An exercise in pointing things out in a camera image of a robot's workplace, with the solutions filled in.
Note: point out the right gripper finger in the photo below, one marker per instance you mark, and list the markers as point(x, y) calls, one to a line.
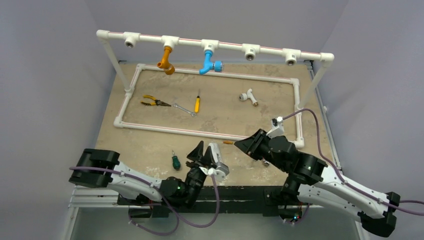
point(257, 137)
point(250, 147)

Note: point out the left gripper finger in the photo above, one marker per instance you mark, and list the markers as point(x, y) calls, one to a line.
point(196, 155)
point(208, 158)

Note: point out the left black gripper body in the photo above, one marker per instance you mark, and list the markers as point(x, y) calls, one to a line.
point(194, 180)

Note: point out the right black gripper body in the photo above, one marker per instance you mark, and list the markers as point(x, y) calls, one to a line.
point(260, 144)

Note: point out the white remote control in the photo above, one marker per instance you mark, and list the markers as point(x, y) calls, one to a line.
point(216, 155)

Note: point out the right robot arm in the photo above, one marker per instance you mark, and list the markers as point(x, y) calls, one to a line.
point(311, 180)

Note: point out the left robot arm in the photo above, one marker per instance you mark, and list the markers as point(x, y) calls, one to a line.
point(99, 168)

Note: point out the chrome metal faucet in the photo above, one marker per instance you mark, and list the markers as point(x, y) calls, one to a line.
point(265, 162)

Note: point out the green stubby screwdriver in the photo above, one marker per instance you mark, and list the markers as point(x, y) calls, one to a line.
point(176, 164)

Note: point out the silver wrench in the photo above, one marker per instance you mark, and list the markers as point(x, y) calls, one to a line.
point(193, 114)

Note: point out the white plastic faucet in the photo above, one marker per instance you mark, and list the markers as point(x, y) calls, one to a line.
point(248, 96)

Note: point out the yellow screwdriver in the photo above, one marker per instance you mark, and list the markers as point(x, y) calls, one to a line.
point(197, 102)

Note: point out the blue plastic faucet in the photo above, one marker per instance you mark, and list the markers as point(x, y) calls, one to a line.
point(208, 65)

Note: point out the orange plastic faucet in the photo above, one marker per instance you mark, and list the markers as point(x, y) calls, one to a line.
point(164, 63)

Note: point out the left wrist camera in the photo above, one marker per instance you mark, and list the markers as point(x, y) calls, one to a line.
point(220, 171)

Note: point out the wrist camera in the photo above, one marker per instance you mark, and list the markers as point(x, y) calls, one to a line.
point(277, 128)
point(220, 171)

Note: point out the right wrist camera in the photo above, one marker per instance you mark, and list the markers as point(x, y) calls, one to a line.
point(277, 128)

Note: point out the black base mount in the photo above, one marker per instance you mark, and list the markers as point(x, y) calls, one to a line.
point(265, 200)

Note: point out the yellow handled pliers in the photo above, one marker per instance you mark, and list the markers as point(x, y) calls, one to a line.
point(154, 101)

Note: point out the white PVC pipe frame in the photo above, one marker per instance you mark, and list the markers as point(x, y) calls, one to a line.
point(291, 57)

